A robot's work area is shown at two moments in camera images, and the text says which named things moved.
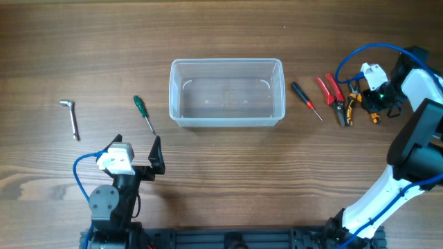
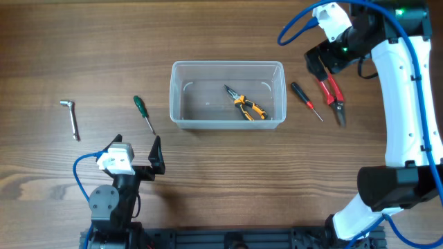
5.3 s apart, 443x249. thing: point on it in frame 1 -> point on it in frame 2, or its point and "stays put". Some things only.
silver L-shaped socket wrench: [71, 105] stays put
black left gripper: [155, 157] stays put
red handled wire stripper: [334, 97] stays put
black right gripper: [370, 105] -> [334, 63]
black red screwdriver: [300, 93] stays put
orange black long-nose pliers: [355, 93] -> [239, 100]
